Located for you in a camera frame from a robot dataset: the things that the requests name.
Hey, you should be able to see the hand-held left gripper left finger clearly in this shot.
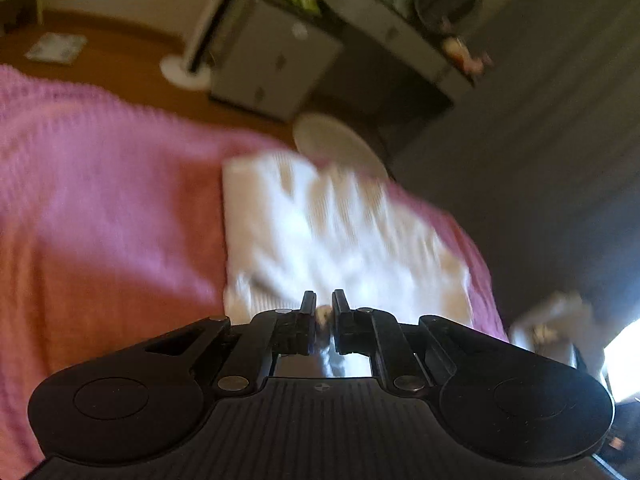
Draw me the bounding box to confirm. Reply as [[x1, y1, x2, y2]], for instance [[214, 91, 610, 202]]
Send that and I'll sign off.
[[145, 290, 318, 392]]

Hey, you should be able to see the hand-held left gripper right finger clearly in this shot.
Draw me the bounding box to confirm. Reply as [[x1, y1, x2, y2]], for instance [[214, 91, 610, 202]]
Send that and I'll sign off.
[[331, 289, 501, 393]]

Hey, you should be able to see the white towel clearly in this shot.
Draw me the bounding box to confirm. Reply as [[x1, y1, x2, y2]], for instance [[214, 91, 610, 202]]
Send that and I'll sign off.
[[221, 151, 473, 378]]

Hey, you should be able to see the white round stool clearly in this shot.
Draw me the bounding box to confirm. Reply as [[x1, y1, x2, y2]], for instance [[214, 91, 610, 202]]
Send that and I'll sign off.
[[292, 112, 393, 181]]

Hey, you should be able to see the white armchair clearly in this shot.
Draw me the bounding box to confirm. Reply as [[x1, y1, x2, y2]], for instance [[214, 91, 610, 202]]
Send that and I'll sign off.
[[510, 291, 608, 381]]

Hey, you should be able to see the pink ribbed blanket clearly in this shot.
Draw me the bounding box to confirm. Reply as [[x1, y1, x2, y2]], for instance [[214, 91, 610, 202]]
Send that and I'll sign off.
[[0, 64, 508, 471]]

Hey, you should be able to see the grey small cabinet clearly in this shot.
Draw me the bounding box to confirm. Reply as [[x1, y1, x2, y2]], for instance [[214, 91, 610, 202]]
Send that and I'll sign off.
[[210, 0, 345, 122]]

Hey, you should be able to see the grey curtain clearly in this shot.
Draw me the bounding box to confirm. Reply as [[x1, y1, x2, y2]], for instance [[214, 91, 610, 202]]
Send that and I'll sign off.
[[395, 0, 640, 341]]

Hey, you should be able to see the white floor stand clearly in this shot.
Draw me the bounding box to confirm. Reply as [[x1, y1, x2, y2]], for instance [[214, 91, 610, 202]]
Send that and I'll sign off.
[[160, 0, 263, 87]]

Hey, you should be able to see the grey vanity desk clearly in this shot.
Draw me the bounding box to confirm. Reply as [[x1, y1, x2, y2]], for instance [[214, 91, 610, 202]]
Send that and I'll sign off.
[[310, 0, 476, 161]]

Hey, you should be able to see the pink toy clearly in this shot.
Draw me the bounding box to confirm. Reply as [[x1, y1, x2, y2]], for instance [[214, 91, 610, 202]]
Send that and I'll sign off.
[[442, 35, 493, 76]]

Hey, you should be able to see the pale floor mat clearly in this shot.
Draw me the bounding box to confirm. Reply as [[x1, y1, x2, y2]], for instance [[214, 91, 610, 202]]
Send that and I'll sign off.
[[25, 32, 87, 64]]

